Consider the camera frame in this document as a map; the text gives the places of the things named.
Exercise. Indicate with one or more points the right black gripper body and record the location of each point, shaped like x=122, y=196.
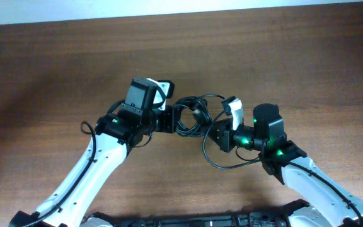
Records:
x=227, y=140

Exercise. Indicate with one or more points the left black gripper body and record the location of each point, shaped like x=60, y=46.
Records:
x=164, y=120

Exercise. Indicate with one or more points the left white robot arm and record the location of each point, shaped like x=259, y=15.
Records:
x=143, y=111

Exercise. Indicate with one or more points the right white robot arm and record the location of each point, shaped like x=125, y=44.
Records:
x=323, y=203

